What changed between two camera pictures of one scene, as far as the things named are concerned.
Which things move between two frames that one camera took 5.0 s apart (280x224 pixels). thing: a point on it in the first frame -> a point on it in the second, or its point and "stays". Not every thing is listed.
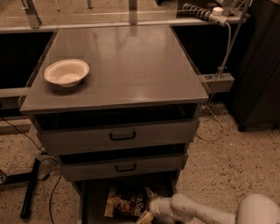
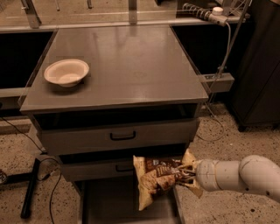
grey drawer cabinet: [131, 122] stays
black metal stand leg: [28, 198] stays
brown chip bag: [125, 203] -> [155, 175]
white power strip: [215, 16] stays
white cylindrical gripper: [157, 206] -> [205, 173]
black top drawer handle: [122, 138] stays
